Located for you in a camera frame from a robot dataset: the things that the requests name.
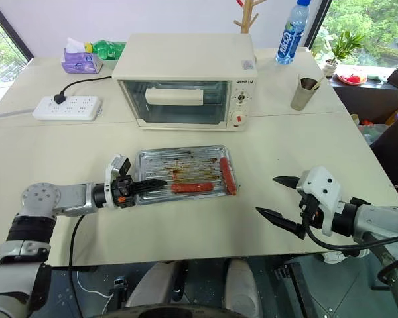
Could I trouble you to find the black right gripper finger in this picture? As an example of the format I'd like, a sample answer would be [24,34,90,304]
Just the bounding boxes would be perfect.
[272,176,302,192]
[255,207,308,240]

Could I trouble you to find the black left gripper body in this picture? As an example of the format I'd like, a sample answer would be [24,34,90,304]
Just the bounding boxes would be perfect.
[113,175,137,210]

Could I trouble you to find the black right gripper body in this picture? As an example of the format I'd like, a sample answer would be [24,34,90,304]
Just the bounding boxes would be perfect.
[297,193,323,230]

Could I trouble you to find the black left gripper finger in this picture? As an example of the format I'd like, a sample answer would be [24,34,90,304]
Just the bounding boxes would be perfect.
[133,178,169,197]

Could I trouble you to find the metal baking tray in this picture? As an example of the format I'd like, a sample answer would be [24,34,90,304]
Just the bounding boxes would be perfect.
[134,144,240,204]

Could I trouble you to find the white toaster oven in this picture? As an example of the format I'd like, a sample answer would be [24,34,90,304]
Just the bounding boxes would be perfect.
[111,32,257,133]

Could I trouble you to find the red grilled sausage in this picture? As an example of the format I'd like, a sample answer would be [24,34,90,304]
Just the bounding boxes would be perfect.
[219,156,239,197]
[170,182,215,195]

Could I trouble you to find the white shoe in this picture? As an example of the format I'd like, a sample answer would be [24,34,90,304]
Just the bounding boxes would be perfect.
[322,249,369,265]

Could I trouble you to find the grey rounded leg shell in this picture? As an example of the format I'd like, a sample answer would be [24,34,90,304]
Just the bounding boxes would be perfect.
[125,260,184,313]
[224,258,263,318]

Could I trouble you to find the metal cup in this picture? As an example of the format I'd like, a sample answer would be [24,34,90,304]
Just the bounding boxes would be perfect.
[289,76,320,111]

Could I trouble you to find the black floor stand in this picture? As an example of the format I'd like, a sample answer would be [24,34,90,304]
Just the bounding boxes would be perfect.
[111,276,129,309]

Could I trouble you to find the white power strip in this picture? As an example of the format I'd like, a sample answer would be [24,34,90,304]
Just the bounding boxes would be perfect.
[32,95,104,121]

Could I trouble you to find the wooden stick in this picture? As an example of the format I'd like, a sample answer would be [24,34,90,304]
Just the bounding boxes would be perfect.
[312,74,328,91]

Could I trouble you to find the red and white dish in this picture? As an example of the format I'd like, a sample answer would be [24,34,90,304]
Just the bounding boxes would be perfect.
[336,65,369,87]

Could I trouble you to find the purple tissue box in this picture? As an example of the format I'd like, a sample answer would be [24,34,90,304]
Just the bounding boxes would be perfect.
[60,36,105,75]

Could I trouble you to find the green plastic bottle yellow cap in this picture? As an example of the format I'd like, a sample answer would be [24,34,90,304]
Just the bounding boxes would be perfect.
[84,39,127,62]

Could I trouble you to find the blue label water bottle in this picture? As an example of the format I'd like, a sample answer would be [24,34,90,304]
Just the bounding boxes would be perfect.
[275,0,311,66]

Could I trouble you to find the potted green plant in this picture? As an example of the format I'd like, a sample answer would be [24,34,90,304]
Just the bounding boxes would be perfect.
[321,30,366,79]

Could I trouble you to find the wooden coat rack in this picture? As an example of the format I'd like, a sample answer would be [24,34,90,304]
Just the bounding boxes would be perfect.
[233,0,267,34]

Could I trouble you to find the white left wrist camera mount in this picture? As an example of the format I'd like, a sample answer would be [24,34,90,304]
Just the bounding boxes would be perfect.
[104,153,133,211]

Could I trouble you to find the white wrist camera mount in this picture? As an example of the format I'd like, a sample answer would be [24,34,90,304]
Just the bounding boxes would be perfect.
[296,166,343,237]
[104,153,133,211]

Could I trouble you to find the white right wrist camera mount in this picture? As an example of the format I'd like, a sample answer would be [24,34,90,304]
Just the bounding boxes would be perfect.
[296,166,343,237]

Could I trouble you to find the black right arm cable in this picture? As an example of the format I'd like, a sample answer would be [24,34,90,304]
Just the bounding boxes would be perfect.
[304,224,398,286]

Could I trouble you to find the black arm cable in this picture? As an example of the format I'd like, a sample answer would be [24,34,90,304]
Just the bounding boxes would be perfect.
[67,213,89,301]
[304,224,398,286]

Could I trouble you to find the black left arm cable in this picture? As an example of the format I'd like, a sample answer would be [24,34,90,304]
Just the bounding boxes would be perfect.
[67,213,89,301]

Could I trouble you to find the black table frame leg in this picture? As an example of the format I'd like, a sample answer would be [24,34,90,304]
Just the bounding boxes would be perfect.
[274,260,320,318]

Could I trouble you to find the thin white floor cable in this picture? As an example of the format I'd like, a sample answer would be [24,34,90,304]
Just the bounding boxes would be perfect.
[77,270,116,308]

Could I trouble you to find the black plug with cable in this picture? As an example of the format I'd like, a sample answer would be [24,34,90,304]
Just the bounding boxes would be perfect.
[53,76,114,105]

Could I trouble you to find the white power strip cable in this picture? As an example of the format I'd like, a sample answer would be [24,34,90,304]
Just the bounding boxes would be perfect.
[0,107,38,123]

